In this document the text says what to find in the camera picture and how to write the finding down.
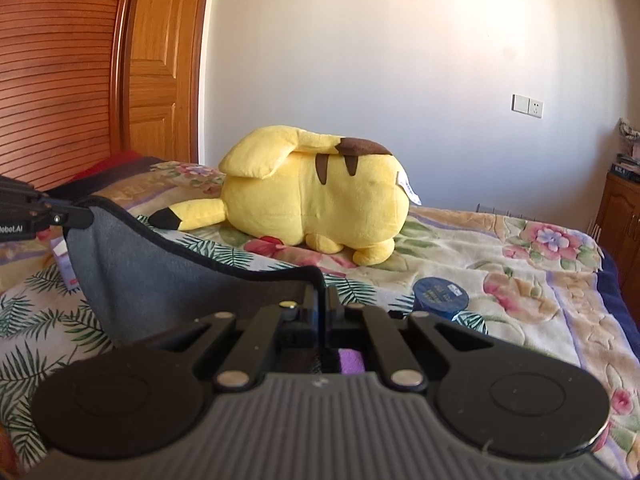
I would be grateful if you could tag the clutter on cabinet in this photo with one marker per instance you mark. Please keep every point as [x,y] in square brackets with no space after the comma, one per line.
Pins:
[631,137]

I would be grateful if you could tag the blue round container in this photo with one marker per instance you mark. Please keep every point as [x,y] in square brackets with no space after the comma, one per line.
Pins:
[440,297]

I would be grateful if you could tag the floral blanket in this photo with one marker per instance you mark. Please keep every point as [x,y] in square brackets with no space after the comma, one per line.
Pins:
[525,280]

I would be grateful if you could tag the purple cloth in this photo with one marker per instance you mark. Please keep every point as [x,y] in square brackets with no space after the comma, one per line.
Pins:
[352,361]

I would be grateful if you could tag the grey towel with black edge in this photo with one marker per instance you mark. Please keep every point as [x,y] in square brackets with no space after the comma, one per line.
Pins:
[150,280]

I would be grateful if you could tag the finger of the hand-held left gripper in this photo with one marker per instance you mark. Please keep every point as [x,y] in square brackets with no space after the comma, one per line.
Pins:
[70,215]

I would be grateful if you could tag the wooden cabinet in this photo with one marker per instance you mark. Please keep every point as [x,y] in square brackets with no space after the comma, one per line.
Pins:
[620,230]

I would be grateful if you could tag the white wall socket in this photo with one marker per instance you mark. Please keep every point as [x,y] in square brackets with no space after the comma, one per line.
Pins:
[527,105]

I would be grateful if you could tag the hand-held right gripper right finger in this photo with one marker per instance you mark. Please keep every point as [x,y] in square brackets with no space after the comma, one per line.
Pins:
[346,327]

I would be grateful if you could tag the dark blue bedsheet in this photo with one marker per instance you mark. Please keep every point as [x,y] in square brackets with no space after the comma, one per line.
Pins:
[622,305]

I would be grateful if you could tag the red pillow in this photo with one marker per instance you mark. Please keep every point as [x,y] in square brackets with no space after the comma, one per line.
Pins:
[112,164]

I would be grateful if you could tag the dark book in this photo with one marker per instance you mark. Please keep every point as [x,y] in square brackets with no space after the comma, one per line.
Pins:
[624,171]

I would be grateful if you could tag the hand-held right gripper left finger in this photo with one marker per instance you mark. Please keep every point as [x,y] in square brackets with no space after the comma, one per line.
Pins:
[298,327]

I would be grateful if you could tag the yellow plush toy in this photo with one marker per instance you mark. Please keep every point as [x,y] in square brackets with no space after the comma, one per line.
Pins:
[310,195]

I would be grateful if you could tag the wooden slatted headboard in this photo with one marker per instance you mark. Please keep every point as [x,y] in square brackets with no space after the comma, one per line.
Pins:
[55,70]

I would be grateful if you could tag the small pink white box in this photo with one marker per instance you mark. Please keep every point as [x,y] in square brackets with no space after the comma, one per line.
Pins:
[65,265]

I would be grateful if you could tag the wooden door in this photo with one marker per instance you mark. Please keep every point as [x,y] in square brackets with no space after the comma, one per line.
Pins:
[157,60]

